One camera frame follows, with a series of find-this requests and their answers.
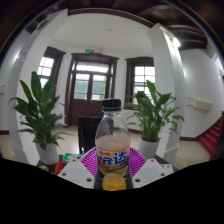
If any green box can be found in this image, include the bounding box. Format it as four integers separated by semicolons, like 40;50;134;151
61;152;84;164

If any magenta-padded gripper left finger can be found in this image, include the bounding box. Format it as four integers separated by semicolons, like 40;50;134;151
57;147;100;190

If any white wall radiator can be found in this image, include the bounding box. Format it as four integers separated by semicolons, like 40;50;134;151
186;97;214;112

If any red carpeted staircase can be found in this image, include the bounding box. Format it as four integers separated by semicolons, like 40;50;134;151
199;116;223;157

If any dark wooden framed window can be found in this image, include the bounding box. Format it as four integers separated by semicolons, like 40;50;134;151
124;56;156;106
35;45;67;101

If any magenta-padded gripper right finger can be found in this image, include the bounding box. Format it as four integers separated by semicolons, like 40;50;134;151
127;147;172;190

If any potted plant in white pot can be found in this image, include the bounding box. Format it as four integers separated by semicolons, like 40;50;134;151
124;79;185;160
9;70;66;166

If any dark wooden glazed double door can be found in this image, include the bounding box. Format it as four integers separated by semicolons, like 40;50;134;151
64;52;120;127

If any black chair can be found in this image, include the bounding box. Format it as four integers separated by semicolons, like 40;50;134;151
77;115;104;155

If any clear orange soda bottle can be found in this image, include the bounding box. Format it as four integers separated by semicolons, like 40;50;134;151
94;98;131;192

